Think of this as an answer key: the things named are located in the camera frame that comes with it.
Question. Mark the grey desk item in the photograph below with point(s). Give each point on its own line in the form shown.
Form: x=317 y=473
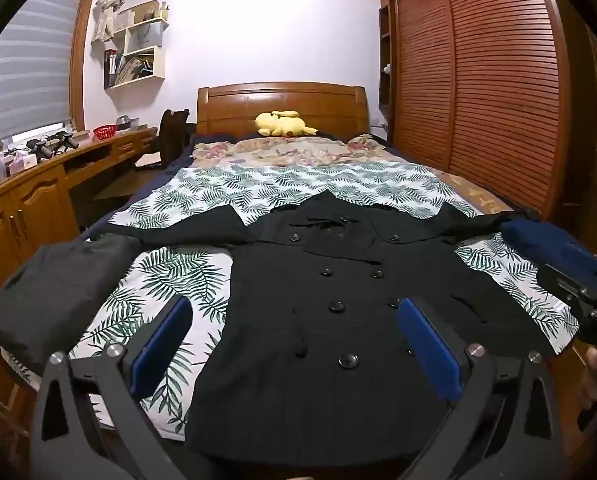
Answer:
x=127 y=122

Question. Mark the brown bed mat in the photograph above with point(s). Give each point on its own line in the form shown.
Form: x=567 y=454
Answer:
x=478 y=195

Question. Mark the wooden slatted wardrobe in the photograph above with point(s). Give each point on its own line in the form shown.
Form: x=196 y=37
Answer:
x=478 y=85

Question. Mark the white hanging wall decor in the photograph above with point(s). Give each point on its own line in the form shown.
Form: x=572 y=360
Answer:
x=109 y=10

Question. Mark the white wall shelf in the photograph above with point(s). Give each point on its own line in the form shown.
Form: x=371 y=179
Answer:
x=153 y=62

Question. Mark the black desk device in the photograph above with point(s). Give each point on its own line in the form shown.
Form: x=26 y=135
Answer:
x=41 y=149
x=67 y=141

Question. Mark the wooden desk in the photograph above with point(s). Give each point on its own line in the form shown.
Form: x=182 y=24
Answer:
x=38 y=195

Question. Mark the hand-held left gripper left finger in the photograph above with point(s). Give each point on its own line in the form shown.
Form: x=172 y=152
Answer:
x=161 y=345

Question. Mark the grey window blind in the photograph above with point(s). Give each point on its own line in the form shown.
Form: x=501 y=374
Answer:
x=28 y=60

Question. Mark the small white box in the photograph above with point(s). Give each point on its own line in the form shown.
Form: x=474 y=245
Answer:
x=26 y=162

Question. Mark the red basket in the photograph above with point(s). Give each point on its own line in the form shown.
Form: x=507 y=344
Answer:
x=105 y=133

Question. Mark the wooden bed headboard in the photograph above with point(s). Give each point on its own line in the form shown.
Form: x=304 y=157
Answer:
x=278 y=100

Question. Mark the dark wooden chair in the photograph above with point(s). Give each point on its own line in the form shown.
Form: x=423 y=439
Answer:
x=171 y=132

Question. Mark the black buttoned coat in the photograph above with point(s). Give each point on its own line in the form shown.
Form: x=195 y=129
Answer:
x=278 y=310

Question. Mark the wooden bed with leaf bedspread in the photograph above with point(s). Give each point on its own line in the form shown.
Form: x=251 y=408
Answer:
x=298 y=185

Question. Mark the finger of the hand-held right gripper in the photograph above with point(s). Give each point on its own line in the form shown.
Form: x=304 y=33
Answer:
x=536 y=242
x=581 y=267

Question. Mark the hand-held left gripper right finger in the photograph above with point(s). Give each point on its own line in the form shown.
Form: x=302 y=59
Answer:
x=428 y=345

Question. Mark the wooden window frame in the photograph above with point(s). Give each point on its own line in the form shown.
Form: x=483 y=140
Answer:
x=81 y=60

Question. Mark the row of shelf books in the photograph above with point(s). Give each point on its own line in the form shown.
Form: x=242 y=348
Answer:
x=128 y=70

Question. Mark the floral quilt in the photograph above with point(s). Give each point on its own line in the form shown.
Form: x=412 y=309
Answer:
x=288 y=152

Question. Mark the folded dark grey clothes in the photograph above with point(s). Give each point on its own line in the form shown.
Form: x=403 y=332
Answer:
x=53 y=290

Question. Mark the yellow plush toy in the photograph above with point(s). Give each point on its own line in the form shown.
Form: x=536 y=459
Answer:
x=278 y=124

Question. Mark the person's right hand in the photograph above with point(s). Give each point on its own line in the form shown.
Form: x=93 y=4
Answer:
x=589 y=375

